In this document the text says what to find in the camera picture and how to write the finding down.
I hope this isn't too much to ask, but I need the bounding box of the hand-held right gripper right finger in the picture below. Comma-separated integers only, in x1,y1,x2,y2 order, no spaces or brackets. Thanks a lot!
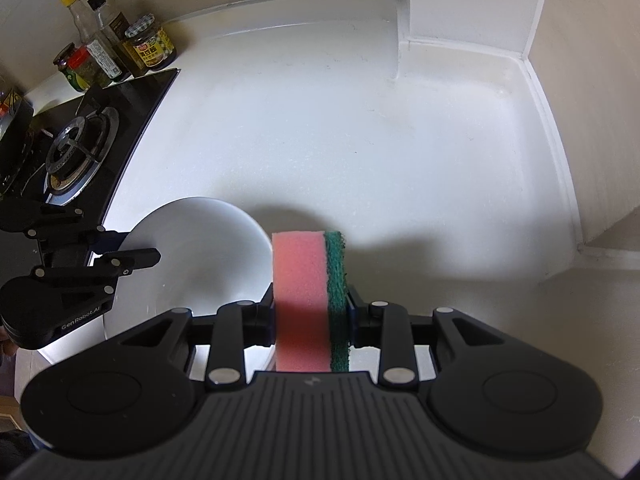
345,284,507,390

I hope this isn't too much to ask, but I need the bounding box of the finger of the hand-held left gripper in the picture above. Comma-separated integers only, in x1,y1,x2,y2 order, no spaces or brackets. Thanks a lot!
25,204,133,262
31,247,162,302

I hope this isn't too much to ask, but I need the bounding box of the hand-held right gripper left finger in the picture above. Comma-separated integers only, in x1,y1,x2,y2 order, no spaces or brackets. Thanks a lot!
117,282,277,391

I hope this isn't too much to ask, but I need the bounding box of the pink and green sponge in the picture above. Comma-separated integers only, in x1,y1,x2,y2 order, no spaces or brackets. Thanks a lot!
271,230,350,375

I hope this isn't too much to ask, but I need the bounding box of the white bowl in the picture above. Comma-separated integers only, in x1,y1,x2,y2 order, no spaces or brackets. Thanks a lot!
102,197,277,374

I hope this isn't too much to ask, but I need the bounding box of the black glass gas stove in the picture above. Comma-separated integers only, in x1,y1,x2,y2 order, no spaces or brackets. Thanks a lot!
0,67,181,267

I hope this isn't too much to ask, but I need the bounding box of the person's black jacket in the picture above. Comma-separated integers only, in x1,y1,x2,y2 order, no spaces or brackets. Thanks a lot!
0,430,37,477

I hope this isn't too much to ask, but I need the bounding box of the red lid jar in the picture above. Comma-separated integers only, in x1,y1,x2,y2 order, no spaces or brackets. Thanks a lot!
52,42,110,93

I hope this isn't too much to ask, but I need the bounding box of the clear bottle black cap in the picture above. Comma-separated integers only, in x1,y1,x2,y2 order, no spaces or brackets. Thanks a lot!
86,0,132,83

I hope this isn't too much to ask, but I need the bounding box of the yellow label jar checkered lid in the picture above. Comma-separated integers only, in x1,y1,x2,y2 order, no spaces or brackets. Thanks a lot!
122,13,178,72

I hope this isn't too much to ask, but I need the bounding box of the dark bottle gold label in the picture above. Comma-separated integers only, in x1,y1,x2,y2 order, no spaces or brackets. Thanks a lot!
107,10,147,79

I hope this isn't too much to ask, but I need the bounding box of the clear bottle yellow cap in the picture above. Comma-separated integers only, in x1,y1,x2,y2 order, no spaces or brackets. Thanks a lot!
61,0,101,58

